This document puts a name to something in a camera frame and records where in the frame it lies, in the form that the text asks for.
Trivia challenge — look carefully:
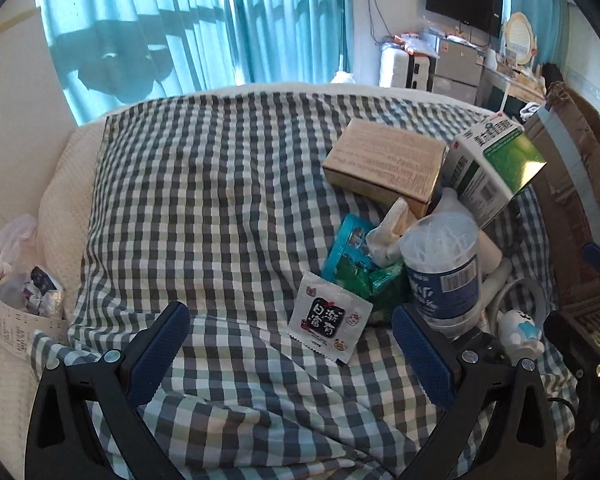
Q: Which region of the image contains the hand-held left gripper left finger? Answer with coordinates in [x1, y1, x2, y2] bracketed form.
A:
[25, 301, 191, 480]

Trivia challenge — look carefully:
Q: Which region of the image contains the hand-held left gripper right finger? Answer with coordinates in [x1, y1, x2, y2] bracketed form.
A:
[391, 304, 561, 480]

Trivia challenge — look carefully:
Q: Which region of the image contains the large cardboard box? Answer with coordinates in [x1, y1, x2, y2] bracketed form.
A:
[522, 80, 600, 351]

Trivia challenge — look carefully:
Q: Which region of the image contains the clear cotton swab jar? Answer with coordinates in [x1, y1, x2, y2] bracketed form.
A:
[399, 212, 483, 338]

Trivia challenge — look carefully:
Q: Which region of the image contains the white lace cloth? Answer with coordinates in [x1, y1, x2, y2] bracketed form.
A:
[365, 197, 421, 268]

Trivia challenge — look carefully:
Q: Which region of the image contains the teal blister pack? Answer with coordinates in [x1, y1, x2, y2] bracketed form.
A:
[320, 213, 381, 281]

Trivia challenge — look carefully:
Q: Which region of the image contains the green white medicine box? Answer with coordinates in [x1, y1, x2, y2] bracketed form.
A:
[437, 112, 548, 231]

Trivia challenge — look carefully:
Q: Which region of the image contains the small brown cardboard box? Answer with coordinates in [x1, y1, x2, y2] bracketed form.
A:
[322, 119, 448, 220]

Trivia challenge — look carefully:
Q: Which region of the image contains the white blue toy figure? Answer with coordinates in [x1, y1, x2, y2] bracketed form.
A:
[497, 308, 546, 366]

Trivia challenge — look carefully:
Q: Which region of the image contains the green foil packet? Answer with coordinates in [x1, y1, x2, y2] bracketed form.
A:
[330, 252, 412, 326]

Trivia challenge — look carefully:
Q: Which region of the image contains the white sachet black label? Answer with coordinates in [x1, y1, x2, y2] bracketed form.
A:
[287, 270, 373, 365]

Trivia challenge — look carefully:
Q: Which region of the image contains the dark snack wrapper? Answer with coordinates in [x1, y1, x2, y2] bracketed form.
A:
[30, 266, 63, 297]

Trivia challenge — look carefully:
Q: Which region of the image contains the white paper receipt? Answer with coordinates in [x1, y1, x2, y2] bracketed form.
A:
[0, 295, 66, 356]

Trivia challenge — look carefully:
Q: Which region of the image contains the clear plastic trash bag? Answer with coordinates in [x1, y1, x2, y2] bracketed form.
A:
[0, 212, 68, 321]

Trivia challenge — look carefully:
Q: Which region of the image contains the cream dressing table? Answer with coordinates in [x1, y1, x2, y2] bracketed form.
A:
[480, 57, 551, 111]

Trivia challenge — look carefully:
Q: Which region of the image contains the black backpack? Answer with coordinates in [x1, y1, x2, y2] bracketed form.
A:
[540, 62, 566, 86]

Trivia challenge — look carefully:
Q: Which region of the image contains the grey mini fridge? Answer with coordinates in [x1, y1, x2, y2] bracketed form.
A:
[432, 37, 483, 106]

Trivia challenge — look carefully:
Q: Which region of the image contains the oval cream vanity mirror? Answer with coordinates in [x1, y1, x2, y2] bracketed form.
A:
[502, 11, 538, 68]

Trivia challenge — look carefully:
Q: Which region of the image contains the white suitcase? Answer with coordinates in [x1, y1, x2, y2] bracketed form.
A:
[379, 42, 438, 92]

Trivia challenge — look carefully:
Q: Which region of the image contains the pile of red white bags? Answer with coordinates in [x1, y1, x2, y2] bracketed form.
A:
[392, 30, 441, 57]

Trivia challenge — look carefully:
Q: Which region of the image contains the white curved cable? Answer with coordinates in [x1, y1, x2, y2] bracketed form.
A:
[485, 260, 551, 331]

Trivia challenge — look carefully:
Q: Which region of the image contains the black wall cable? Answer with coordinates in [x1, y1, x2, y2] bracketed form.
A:
[367, 0, 396, 46]

